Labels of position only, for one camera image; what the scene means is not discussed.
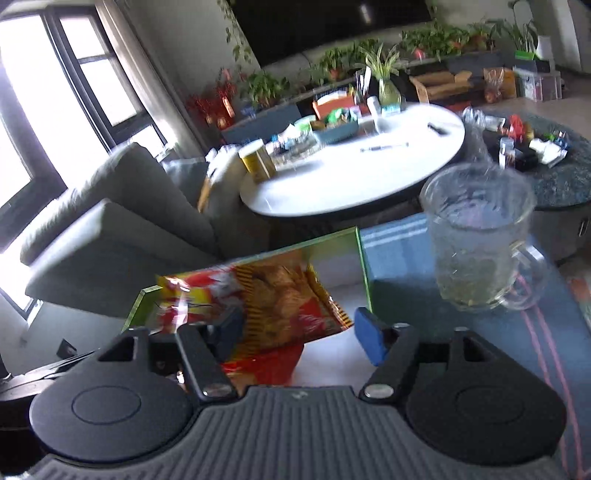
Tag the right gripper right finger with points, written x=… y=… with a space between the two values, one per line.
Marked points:
x=392 y=349

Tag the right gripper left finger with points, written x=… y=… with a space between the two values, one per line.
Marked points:
x=203 y=347

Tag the yellow red snack bag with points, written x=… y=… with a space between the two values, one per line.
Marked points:
x=282 y=303

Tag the red rice cracker bag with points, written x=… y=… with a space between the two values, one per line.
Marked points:
x=271 y=367

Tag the green cardboard box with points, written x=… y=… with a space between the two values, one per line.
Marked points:
x=338 y=261

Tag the grey armchair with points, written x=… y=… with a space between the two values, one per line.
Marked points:
x=133 y=220

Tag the glass mug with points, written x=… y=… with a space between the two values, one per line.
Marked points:
x=479 y=218

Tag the blue striped tablecloth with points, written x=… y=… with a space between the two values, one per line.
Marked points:
x=551 y=338

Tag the yellow can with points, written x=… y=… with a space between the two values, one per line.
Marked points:
x=257 y=161

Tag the white round coffee table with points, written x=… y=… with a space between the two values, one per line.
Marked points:
x=418 y=143

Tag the blue tray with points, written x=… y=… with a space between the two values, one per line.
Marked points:
x=336 y=133

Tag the dark round side table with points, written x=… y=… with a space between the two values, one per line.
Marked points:
x=555 y=158

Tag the glass vase with plant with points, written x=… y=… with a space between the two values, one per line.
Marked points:
x=383 y=65

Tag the potted plant row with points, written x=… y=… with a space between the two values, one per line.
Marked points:
x=437 y=41

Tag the wall power socket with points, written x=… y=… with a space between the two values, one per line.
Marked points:
x=66 y=350

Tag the window frame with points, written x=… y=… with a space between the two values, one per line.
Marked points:
x=66 y=102

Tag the black wall television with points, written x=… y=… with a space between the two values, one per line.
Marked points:
x=277 y=29

